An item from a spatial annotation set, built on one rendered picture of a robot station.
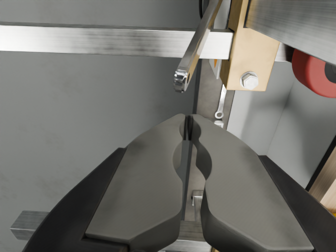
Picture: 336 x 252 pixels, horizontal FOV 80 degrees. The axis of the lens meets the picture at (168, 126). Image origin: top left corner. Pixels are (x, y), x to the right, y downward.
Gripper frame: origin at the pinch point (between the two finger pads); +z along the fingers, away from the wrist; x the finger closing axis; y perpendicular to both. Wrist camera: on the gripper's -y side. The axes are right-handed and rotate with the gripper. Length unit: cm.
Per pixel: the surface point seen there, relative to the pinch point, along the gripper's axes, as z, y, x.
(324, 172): 12.5, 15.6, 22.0
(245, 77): 12.8, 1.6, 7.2
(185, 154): 101, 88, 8
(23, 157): 101, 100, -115
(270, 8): 7.6, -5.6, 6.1
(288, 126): 34.1, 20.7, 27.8
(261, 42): 13.5, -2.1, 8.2
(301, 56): 11.3, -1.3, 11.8
